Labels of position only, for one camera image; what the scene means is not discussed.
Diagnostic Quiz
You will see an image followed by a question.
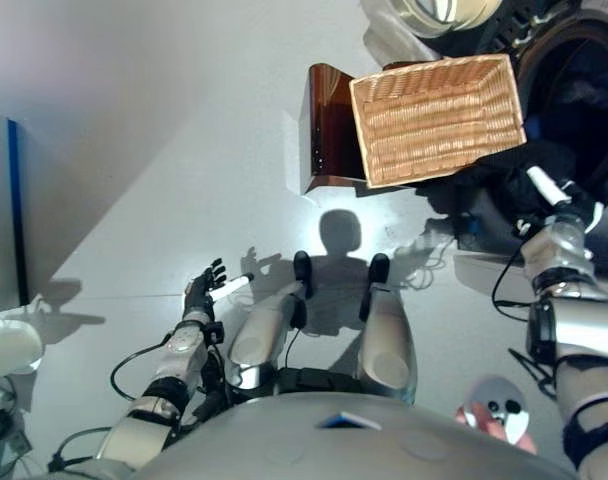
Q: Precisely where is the white device with cables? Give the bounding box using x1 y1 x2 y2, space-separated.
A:
0 319 44 379

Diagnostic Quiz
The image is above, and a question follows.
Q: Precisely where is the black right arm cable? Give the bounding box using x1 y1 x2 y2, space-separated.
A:
491 244 535 307

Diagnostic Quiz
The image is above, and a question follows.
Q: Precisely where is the wicker laundry basket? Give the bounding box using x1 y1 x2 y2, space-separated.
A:
348 53 529 190

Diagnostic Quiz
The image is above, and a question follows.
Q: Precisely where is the white handheld controller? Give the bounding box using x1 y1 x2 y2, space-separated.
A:
461 373 531 446

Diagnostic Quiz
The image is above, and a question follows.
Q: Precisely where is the thin grey floor cable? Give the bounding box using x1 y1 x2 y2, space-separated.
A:
398 239 458 292

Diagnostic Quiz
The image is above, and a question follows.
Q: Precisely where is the brown glossy side table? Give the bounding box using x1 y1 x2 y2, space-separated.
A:
301 58 445 196

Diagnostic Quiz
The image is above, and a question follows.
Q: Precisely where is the silver robot leg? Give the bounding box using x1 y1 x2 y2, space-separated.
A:
225 251 314 390
357 253 418 406

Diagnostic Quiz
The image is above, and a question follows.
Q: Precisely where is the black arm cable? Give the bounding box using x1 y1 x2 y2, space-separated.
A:
111 339 225 401
491 244 535 307

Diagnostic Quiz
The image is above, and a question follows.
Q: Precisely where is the right silver robot leg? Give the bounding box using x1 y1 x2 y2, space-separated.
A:
357 253 418 406

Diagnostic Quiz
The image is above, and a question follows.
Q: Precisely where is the left silver robot leg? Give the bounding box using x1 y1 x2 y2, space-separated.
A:
225 251 314 390

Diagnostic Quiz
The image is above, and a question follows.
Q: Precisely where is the person right hand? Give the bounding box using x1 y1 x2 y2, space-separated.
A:
454 402 539 455

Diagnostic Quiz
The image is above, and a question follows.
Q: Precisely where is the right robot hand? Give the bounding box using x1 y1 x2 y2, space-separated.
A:
526 165 605 235

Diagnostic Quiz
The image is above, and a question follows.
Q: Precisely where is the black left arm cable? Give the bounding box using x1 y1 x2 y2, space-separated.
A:
111 339 225 401

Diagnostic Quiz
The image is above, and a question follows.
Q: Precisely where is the round glass washing machine door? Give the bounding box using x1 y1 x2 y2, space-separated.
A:
358 0 580 66

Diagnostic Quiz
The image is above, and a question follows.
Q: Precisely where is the silver robot torso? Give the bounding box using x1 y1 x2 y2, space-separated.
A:
128 367 580 480

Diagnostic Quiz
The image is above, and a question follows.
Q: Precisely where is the grey front-load washing machine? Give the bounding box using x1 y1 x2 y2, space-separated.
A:
453 0 608 281

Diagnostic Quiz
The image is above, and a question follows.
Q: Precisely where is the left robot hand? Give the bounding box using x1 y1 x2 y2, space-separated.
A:
182 258 256 321

